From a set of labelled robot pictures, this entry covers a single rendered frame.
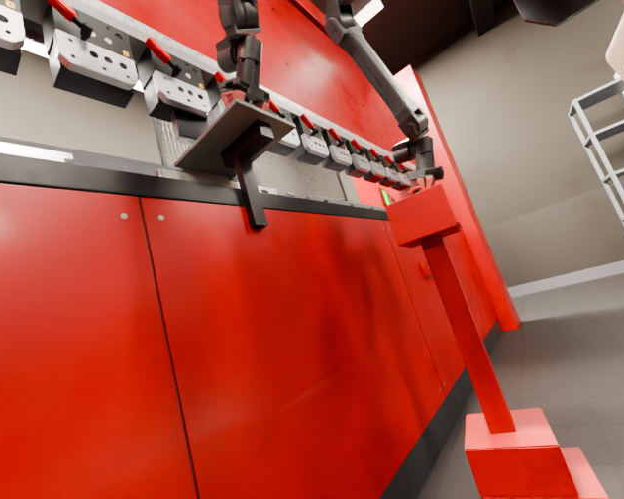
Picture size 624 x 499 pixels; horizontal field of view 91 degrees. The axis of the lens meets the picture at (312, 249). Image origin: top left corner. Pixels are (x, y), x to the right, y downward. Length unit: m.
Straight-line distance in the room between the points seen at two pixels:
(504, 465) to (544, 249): 3.58
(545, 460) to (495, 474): 0.12
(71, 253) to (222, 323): 0.25
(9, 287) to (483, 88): 4.76
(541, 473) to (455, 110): 4.30
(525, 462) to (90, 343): 0.92
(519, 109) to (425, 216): 3.87
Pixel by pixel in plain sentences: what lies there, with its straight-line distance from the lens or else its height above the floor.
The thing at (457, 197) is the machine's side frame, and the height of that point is 1.07.
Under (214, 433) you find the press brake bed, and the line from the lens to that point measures 0.59.
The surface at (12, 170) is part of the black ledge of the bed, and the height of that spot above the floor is 0.85.
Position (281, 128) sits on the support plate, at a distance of 0.79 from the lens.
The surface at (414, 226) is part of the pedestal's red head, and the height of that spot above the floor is 0.70.
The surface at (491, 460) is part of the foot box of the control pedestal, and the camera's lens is 1.00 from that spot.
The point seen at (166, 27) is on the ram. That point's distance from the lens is 1.16.
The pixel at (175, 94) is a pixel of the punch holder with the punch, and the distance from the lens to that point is 0.97.
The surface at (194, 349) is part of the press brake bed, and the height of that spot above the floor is 0.55.
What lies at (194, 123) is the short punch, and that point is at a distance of 1.00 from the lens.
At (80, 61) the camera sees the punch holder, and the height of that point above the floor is 1.19.
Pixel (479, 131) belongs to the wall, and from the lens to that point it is 4.66.
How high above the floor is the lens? 0.56
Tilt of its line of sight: 10 degrees up
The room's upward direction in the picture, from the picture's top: 17 degrees counter-clockwise
